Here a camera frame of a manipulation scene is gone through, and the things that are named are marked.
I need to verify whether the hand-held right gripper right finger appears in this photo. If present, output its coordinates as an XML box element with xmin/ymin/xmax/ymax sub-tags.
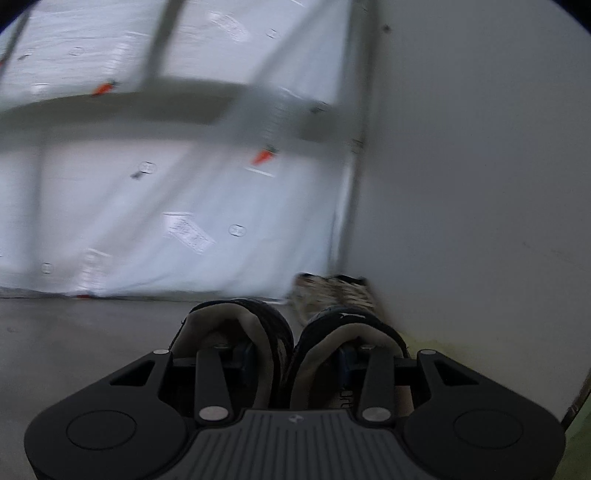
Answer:
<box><xmin>338</xmin><ymin>343</ymin><xmax>482</xmax><ymax>423</ymax></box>

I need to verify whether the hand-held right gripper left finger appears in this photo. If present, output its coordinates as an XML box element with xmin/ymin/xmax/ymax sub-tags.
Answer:
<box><xmin>108</xmin><ymin>344</ymin><xmax>253</xmax><ymax>425</ymax></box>

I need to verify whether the black sneaker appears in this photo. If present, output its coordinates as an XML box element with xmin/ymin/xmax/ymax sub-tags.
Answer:
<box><xmin>168</xmin><ymin>299</ymin><xmax>295</xmax><ymax>411</ymax></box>
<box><xmin>288</xmin><ymin>308</ymin><xmax>414</xmax><ymax>411</ymax></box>

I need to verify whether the white printed curtain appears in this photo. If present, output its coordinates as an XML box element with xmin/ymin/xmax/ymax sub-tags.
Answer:
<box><xmin>0</xmin><ymin>0</ymin><xmax>372</xmax><ymax>303</ymax></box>

